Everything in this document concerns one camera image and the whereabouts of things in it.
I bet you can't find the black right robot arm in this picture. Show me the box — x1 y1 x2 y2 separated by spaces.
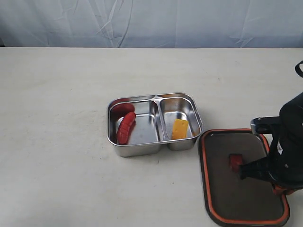
238 94 303 194

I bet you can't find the yellow toy cheese block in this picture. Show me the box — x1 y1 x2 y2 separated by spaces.
171 119 189 140

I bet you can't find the red toy sausage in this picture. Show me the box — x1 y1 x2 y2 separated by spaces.
116 112 136 145

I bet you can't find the blue-grey backdrop cloth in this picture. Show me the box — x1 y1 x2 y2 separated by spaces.
0 0 303 48

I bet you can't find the dark transparent box lid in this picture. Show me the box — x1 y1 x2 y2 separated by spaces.
198 128 290 227

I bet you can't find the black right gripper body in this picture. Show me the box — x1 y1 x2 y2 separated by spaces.
268 132 303 189

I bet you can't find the stainless steel lunch box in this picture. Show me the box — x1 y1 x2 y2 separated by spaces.
107 92 203 157

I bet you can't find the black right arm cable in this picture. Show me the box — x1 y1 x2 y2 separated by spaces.
294 60 303 78

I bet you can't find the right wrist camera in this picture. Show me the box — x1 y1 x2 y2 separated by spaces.
250 116 281 135

